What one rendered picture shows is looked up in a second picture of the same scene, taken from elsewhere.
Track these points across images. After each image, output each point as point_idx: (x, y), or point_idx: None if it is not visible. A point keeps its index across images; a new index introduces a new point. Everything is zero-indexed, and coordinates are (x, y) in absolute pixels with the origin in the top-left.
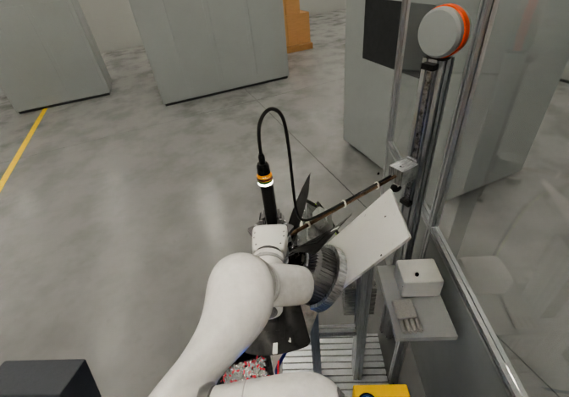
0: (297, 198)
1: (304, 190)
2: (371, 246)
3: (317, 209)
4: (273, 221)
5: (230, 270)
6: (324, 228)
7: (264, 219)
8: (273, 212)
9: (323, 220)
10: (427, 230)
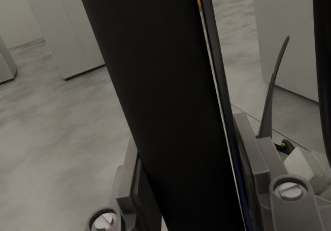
0: (264, 115)
1: (272, 96)
2: None
3: (294, 153)
4: (219, 214)
5: None
6: (328, 197)
7: (139, 210)
8: (211, 129)
9: (321, 178)
10: None
